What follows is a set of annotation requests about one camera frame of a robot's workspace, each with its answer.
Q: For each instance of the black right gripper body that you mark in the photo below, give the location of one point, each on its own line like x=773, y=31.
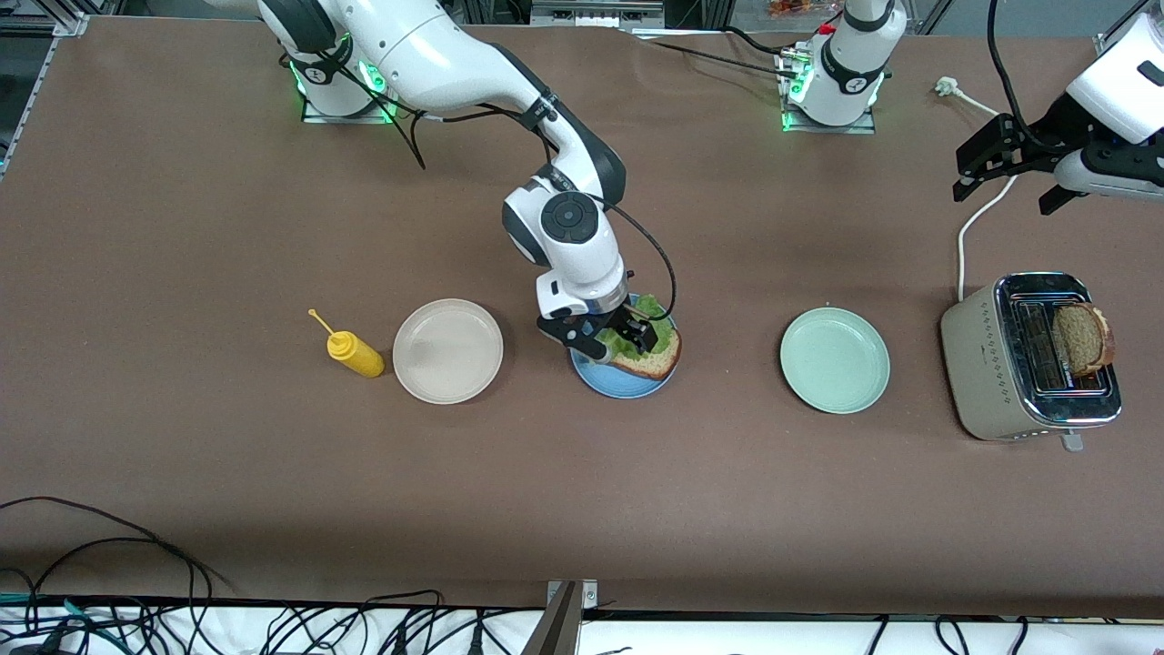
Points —
x=621, y=319

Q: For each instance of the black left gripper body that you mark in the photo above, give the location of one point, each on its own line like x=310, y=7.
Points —
x=1035, y=138

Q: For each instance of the green lettuce leaf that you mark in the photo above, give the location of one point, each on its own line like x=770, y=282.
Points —
x=664, y=332

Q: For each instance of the brown bread slice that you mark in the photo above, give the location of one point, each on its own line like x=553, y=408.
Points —
x=650, y=364
x=1084, y=338

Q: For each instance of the yellow mustard squeeze bottle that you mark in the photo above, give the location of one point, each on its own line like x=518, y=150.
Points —
x=356, y=356

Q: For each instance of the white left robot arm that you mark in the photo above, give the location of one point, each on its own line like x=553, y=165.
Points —
x=850, y=64

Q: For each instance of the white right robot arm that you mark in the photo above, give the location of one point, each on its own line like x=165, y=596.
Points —
x=436, y=55

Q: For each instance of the blue plate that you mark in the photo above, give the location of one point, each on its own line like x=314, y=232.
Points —
x=618, y=384

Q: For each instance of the beige plate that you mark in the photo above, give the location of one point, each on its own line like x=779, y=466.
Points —
x=447, y=351

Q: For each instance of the light green plate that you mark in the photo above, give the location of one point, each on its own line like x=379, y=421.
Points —
x=835, y=360

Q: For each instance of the beige chrome-topped toaster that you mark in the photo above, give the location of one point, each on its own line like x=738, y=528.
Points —
x=987, y=364

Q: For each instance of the orange packet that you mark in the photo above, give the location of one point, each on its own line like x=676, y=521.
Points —
x=800, y=7

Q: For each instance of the grey metal box device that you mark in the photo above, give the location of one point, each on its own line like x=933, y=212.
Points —
x=596, y=14

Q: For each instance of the aluminium corner bracket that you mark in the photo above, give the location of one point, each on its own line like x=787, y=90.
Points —
x=1108, y=45

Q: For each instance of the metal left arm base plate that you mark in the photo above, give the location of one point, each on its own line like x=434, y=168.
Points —
x=864, y=125

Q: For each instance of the aluminium frame post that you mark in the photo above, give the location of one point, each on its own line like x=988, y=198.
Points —
x=556, y=628

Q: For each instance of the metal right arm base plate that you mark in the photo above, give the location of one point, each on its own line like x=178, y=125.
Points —
x=309, y=111

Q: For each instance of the aluminium frame rail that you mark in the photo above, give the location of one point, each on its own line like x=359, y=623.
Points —
x=68, y=25

